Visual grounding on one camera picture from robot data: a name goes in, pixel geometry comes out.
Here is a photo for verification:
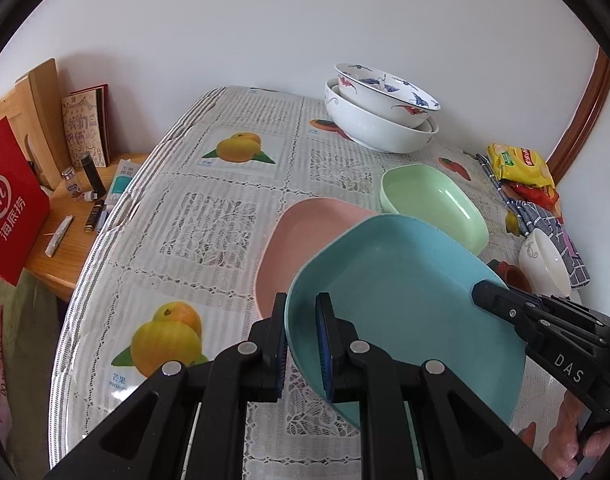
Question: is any blue red patterned bowl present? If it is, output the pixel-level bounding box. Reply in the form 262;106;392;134
334;63;441;128

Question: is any right hand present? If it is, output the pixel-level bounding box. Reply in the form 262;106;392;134
542;391;610;479

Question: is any teal white box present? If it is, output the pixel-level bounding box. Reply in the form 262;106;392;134
105;159;140;209

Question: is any pink square plate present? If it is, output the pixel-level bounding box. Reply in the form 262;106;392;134
254;197;375;318

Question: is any yellow chips bag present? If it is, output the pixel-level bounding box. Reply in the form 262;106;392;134
486;143;555;188

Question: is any black cylindrical tube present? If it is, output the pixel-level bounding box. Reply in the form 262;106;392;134
80;153;106;198

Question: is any large white bowl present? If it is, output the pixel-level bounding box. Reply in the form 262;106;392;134
325;79;439;154

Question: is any small glass vial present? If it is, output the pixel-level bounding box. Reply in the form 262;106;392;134
62;166;84;200

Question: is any green square plate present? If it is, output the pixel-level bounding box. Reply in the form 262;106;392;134
379;164;490;255

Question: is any blue square plate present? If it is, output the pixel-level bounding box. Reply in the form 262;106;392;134
284;214;526;422

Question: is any fruit print tablecloth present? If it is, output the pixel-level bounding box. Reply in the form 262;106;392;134
49;87;520;465

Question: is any white tube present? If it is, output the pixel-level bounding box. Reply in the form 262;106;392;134
44;216;74;258

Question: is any red chips bag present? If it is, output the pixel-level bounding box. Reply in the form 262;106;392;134
508;181;564;223

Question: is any patterned red edged book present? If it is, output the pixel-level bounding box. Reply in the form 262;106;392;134
61;84;111;168

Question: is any brown wooden door frame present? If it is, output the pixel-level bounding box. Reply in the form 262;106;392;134
547;48;610;184

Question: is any wooden side table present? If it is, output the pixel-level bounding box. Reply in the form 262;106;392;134
24;152;150;304

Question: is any white ceramic bowl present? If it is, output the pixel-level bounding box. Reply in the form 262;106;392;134
519;229;571;298

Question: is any dark gold pen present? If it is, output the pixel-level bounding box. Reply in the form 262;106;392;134
84;198;105;232

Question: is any red paper bag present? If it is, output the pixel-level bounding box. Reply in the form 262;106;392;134
0;118;50;286

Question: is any brown small bowl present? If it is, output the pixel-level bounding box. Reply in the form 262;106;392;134
488;259;532;294

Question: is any grey checked cloth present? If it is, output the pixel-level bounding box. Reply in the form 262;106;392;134
476;154;590;289

